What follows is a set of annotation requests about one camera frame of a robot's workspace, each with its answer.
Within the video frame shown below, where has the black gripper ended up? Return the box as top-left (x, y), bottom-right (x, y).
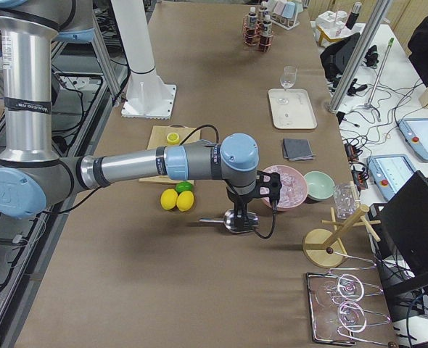
top-left (226, 169), bottom-right (282, 233)

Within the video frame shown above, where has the tea bottle white cap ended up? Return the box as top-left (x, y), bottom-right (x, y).
top-left (258, 14), bottom-right (273, 52)

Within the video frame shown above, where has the copper wire bottle basket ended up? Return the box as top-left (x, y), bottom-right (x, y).
top-left (242, 15), bottom-right (273, 52)

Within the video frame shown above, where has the pink bowl of ice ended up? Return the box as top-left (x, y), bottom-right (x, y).
top-left (263, 165), bottom-right (308, 212)

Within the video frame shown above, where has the folded grey cloth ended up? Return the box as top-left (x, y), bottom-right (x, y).
top-left (282, 138), bottom-right (315, 161)

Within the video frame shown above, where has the mint green bowl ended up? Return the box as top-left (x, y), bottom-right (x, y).
top-left (304, 171), bottom-right (335, 202)

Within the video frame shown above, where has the steel ice scoop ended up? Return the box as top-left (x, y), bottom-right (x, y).
top-left (199, 209), bottom-right (259, 234)

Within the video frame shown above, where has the clear glass tumbler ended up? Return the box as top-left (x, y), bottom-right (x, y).
top-left (333, 183), bottom-right (357, 219)

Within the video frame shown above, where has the white rabbit serving tray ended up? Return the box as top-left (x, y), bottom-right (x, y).
top-left (268, 88), bottom-right (317, 130)

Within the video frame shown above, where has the wooden cup tree stand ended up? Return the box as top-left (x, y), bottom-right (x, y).
top-left (303, 183), bottom-right (381, 269)

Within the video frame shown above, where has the yellow lemon lower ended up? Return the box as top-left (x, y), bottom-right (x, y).
top-left (176, 191), bottom-right (194, 212)

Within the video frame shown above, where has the yellow lemon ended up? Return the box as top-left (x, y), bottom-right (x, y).
top-left (176, 191), bottom-right (194, 212)
top-left (160, 188), bottom-right (178, 210)

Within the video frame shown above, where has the green lime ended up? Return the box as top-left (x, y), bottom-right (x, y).
top-left (175, 181), bottom-right (193, 194)

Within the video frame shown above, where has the yellow lemon upper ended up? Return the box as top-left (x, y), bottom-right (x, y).
top-left (160, 188), bottom-right (178, 210)

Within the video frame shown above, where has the half lemon slice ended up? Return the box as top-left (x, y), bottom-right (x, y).
top-left (166, 132), bottom-right (180, 144)

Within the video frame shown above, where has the clear wine glass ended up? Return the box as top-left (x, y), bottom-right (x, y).
top-left (276, 66), bottom-right (298, 105)

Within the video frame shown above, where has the blue teach pendant near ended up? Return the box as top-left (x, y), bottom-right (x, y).
top-left (367, 154), bottom-right (416, 201)

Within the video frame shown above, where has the blue teach pendant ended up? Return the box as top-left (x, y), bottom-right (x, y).
top-left (398, 118), bottom-right (428, 162)
top-left (367, 154), bottom-right (416, 201)

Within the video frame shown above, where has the black monitor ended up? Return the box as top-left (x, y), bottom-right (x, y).
top-left (369, 170), bottom-right (428, 302)

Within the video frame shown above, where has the white cup rack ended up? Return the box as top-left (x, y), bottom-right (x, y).
top-left (268, 1), bottom-right (303, 30)

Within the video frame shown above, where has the blue teach pendant far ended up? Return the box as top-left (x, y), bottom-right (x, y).
top-left (398, 118), bottom-right (428, 162)

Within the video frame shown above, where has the white cardboard box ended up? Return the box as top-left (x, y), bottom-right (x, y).
top-left (316, 10), bottom-right (351, 47)

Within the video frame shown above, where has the light blue cup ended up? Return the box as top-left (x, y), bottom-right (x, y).
top-left (281, 1), bottom-right (297, 21)

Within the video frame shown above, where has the pink cup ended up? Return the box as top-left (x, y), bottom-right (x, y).
top-left (272, 0), bottom-right (287, 17)

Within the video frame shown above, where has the wire glass holder rack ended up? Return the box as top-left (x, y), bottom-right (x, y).
top-left (305, 257), bottom-right (395, 347)

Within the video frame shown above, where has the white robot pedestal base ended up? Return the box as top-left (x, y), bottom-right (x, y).
top-left (113, 1), bottom-right (177, 120)

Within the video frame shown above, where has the aluminium frame post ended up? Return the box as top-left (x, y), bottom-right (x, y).
top-left (328, 0), bottom-right (392, 114)

